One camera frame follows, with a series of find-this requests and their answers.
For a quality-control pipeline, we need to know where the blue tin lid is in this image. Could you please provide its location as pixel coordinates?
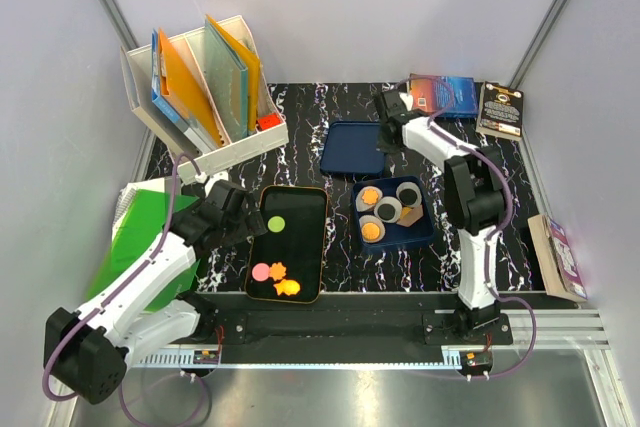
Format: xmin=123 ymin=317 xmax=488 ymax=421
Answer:
xmin=320 ymin=121 xmax=385 ymax=177

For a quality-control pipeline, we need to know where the orange leaf cookie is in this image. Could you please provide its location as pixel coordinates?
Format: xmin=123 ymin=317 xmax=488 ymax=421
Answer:
xmin=361 ymin=188 xmax=380 ymax=206

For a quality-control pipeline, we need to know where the orange dotted round cookie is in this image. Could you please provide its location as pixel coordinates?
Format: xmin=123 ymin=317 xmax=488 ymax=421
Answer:
xmin=361 ymin=222 xmax=382 ymax=243

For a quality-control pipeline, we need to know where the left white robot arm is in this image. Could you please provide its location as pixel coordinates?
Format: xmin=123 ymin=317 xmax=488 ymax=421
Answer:
xmin=42 ymin=179 xmax=266 ymax=405

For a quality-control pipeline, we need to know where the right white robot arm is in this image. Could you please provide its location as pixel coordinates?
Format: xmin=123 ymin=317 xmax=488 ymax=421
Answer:
xmin=374 ymin=89 xmax=513 ymax=344

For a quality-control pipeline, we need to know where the green round cookie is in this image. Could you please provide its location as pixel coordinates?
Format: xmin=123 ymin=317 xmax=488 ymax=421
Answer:
xmin=267 ymin=216 xmax=286 ymax=233

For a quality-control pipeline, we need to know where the pink round cookie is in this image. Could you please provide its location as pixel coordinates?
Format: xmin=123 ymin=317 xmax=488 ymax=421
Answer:
xmin=251 ymin=263 xmax=270 ymax=282

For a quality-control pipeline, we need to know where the black gold-rimmed tray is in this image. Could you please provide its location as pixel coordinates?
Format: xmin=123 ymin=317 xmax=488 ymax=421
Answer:
xmin=244 ymin=185 xmax=328 ymax=304

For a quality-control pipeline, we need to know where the orange flower cookie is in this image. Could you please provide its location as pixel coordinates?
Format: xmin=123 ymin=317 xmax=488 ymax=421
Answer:
xmin=269 ymin=262 xmax=287 ymax=281

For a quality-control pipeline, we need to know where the blue orange book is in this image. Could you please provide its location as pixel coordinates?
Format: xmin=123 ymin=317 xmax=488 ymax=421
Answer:
xmin=408 ymin=74 xmax=478 ymax=119

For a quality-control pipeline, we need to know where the orange fish cookie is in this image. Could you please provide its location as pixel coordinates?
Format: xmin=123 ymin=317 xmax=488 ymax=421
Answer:
xmin=274 ymin=279 xmax=301 ymax=296

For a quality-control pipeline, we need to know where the green clip file folder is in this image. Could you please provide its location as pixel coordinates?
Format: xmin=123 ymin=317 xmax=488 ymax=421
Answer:
xmin=85 ymin=189 xmax=199 ymax=313

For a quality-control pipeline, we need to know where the red small box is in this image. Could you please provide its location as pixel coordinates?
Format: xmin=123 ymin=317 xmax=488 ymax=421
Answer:
xmin=257 ymin=113 xmax=281 ymax=132

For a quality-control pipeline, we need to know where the white paper cookie cup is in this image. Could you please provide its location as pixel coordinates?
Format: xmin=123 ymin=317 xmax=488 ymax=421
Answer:
xmin=374 ymin=196 xmax=403 ymax=223

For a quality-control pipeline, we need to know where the blue tin box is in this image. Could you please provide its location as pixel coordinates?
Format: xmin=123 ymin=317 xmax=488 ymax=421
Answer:
xmin=350 ymin=176 xmax=435 ymax=254

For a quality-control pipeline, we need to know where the black paperback book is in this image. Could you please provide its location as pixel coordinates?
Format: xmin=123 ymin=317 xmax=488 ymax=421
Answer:
xmin=476 ymin=82 xmax=524 ymax=141

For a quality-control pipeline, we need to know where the white file organizer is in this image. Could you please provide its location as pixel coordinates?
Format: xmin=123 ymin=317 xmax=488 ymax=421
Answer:
xmin=120 ymin=25 xmax=288 ymax=183

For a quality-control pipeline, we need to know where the teal speckled folder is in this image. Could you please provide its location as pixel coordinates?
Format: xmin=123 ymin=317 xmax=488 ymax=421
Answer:
xmin=204 ymin=16 xmax=249 ymax=142

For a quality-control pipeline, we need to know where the blue binder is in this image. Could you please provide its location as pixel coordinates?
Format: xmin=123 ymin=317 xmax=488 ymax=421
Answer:
xmin=150 ymin=29 xmax=194 ymax=128

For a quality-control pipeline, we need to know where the yellow orange folder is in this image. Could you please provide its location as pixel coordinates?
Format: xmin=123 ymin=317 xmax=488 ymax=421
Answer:
xmin=205 ymin=15 xmax=262 ymax=139

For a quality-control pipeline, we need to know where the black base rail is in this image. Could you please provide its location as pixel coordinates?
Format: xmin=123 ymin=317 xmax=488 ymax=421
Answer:
xmin=205 ymin=293 xmax=513 ymax=369

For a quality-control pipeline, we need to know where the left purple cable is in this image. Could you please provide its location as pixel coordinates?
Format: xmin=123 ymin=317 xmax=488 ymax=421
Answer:
xmin=42 ymin=152 xmax=214 ymax=426

